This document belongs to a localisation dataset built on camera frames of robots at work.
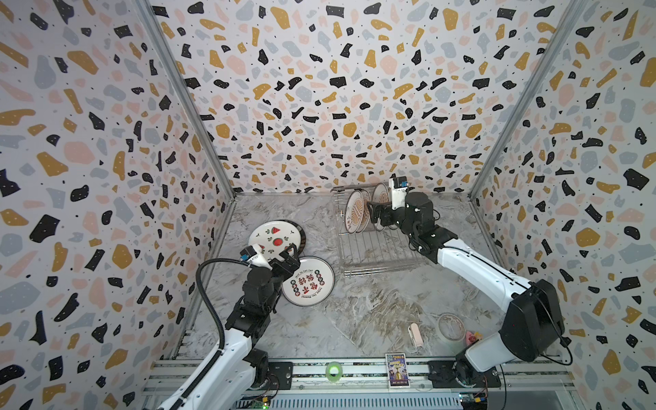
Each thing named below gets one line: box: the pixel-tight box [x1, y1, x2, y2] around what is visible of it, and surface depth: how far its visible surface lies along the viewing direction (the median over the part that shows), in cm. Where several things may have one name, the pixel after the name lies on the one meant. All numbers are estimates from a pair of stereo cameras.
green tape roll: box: [325, 361, 343, 383], surface depth 76 cm
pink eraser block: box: [410, 322, 424, 347], surface depth 81 cm
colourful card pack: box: [385, 352, 411, 389], surface depth 75 cm
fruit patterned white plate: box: [247, 219, 307, 260], surface depth 105 cm
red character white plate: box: [281, 256, 336, 307], surface depth 94 cm
